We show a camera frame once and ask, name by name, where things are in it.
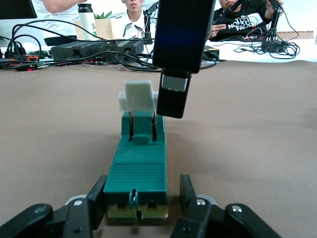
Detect white thermos black lid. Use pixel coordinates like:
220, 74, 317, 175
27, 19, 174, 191
77, 2, 96, 41

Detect black power cable bundle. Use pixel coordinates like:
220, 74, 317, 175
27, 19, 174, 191
0, 19, 218, 72

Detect standing person white shirt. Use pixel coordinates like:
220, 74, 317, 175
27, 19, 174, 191
32, 0, 89, 47

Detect green circuit board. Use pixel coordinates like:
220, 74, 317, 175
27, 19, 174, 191
14, 61, 48, 71

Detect black leader arm cables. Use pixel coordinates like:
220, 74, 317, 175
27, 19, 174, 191
234, 14, 302, 60

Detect light wooden box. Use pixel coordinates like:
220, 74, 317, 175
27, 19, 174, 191
74, 18, 119, 40

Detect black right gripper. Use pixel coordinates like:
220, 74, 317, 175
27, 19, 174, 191
152, 0, 216, 119

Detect orange and black device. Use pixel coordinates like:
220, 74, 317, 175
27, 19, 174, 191
9, 53, 40, 62

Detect short black power supply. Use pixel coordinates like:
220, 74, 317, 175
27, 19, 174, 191
108, 39, 146, 62

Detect person in black t-shirt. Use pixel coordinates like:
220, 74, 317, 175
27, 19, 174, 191
209, 0, 285, 42

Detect seated person white polo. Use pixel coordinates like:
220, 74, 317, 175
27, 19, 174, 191
108, 0, 159, 40

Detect green load switch white handle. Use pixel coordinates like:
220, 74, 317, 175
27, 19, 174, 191
103, 79, 169, 220

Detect white table cover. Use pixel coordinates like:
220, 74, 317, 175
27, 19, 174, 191
204, 38, 317, 62

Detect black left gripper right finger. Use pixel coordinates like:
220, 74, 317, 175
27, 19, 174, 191
170, 175, 283, 238

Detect small electronics board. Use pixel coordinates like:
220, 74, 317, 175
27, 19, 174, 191
241, 34, 267, 42

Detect black computer monitor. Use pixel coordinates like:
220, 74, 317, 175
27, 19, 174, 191
0, 0, 38, 19

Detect black adapter yellow label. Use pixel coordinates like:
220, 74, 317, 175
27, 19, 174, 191
204, 47, 221, 60

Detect brown wooden strip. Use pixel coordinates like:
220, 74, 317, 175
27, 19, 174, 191
276, 31, 313, 40

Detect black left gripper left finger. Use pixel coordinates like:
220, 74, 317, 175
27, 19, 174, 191
0, 175, 107, 238

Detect green plant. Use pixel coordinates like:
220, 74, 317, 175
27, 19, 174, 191
93, 11, 113, 20

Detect long black power supply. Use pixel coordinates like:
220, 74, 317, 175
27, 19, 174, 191
49, 41, 109, 61

